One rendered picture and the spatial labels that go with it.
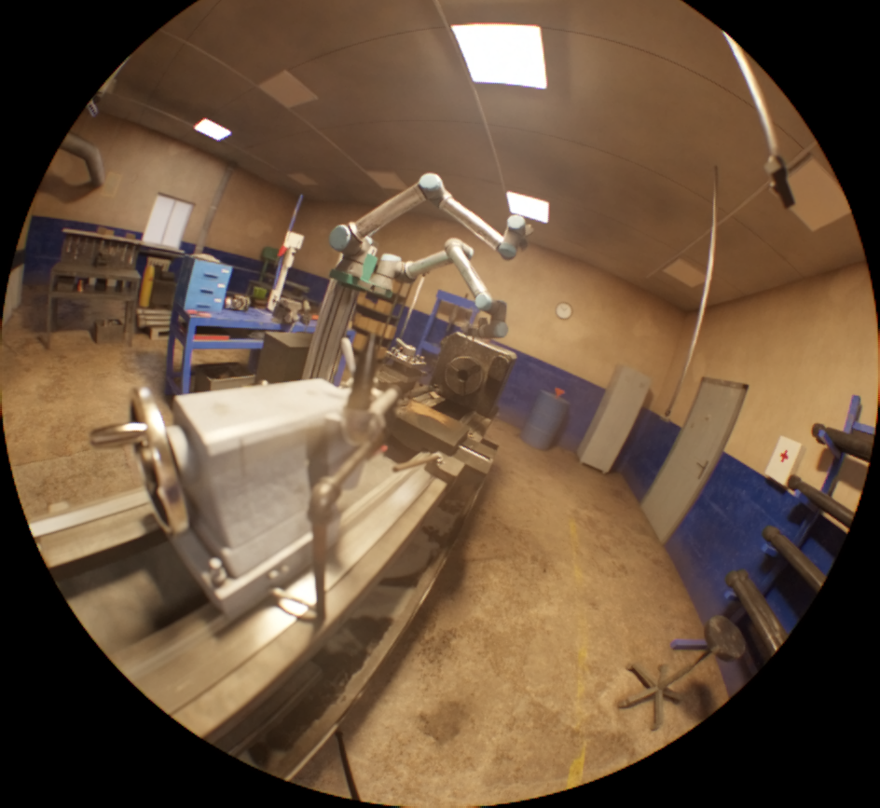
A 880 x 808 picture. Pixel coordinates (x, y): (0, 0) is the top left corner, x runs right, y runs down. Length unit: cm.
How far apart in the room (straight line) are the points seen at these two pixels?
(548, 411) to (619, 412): 129
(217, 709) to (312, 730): 46
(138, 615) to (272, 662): 32
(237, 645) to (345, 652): 53
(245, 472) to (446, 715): 134
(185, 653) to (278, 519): 33
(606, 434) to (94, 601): 540
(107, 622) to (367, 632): 78
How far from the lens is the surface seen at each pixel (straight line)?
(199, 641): 60
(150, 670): 61
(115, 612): 79
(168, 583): 79
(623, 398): 508
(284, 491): 54
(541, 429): 473
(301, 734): 100
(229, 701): 58
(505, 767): 162
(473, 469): 121
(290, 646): 60
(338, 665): 104
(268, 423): 48
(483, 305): 153
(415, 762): 147
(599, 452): 521
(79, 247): 450
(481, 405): 207
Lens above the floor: 140
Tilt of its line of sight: 10 degrees down
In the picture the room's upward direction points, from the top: 21 degrees clockwise
